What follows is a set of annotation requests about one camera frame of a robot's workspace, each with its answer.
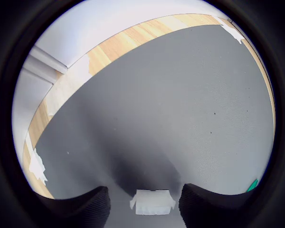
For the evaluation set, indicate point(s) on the small white plastic terminal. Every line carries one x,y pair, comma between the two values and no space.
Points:
152,202

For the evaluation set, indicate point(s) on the round green lid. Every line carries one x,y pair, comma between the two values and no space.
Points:
253,185

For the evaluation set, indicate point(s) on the white masking tape patch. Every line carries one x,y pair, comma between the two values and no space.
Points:
231,29
36,166

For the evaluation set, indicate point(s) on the dark grey mat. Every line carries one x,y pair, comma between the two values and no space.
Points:
156,107

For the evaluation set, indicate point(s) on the white partition board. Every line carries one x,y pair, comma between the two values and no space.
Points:
109,19
26,107

